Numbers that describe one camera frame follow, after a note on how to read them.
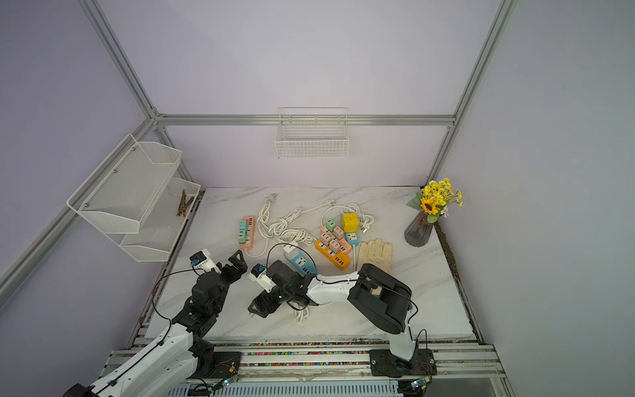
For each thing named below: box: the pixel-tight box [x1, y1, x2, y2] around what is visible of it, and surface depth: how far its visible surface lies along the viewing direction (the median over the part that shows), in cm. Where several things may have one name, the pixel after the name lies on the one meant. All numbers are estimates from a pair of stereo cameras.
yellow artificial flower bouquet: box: [405, 177, 464, 238], surface depth 84 cm
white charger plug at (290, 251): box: [282, 244, 301, 260], surface depth 93 cm
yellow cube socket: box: [342, 212, 360, 233], surface depth 101 cm
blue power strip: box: [284, 249, 316, 278], surface depth 95 cm
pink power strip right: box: [319, 224, 353, 254], surface depth 100 cm
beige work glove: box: [357, 238, 394, 273], surface depth 100 cm
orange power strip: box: [315, 239, 351, 271], surface depth 97 cm
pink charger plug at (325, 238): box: [319, 232, 332, 246], surface depth 97 cm
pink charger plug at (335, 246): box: [329, 239, 341, 254], surface depth 95 cm
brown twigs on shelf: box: [176, 189, 195, 217], surface depth 98 cm
